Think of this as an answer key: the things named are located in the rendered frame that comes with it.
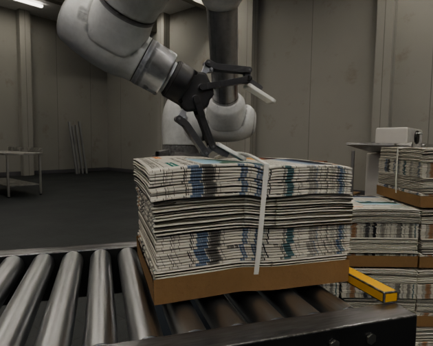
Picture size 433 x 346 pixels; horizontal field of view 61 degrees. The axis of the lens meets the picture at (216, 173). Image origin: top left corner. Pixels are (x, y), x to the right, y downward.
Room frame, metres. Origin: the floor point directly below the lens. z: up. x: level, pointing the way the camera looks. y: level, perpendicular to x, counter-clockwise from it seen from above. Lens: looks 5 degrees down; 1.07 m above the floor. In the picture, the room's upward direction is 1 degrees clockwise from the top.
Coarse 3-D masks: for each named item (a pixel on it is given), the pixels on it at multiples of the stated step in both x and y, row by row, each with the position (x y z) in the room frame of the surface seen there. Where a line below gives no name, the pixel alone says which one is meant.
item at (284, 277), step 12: (300, 264) 0.65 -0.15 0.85; (312, 264) 0.65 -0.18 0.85; (324, 264) 0.66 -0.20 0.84; (336, 264) 0.67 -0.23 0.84; (348, 264) 0.68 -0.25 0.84; (276, 276) 0.63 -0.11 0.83; (288, 276) 0.64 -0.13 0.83; (300, 276) 0.65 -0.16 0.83; (312, 276) 0.65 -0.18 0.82; (324, 276) 0.66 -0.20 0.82; (336, 276) 0.67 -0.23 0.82; (276, 288) 0.63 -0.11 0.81
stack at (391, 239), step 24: (360, 216) 1.35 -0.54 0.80; (384, 216) 1.35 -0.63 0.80; (408, 216) 1.34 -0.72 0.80; (432, 216) 1.35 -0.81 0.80; (360, 240) 1.35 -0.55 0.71; (384, 240) 1.35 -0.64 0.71; (408, 240) 1.35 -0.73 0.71; (432, 240) 1.35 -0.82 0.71; (336, 288) 1.35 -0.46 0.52; (408, 288) 1.34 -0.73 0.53; (432, 288) 1.34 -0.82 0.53; (432, 312) 1.35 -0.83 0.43; (432, 336) 1.34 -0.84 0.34
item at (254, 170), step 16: (224, 160) 0.74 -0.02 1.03; (256, 176) 0.62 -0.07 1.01; (272, 176) 0.63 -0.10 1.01; (256, 192) 0.62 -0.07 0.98; (272, 192) 0.63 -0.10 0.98; (256, 208) 0.62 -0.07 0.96; (272, 208) 0.63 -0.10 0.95; (256, 224) 0.62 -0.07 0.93; (272, 224) 0.63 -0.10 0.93; (256, 240) 0.62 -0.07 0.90; (272, 240) 0.63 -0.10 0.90; (272, 256) 0.63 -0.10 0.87
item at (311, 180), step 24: (288, 168) 0.64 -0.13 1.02; (312, 168) 0.65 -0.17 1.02; (336, 168) 0.66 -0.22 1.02; (288, 192) 0.63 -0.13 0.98; (312, 192) 0.65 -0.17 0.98; (336, 192) 0.66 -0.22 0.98; (288, 216) 0.64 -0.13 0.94; (312, 216) 0.65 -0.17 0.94; (336, 216) 0.67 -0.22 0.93; (288, 240) 0.64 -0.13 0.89; (312, 240) 0.66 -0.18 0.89; (336, 240) 0.67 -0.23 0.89; (288, 264) 0.64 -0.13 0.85
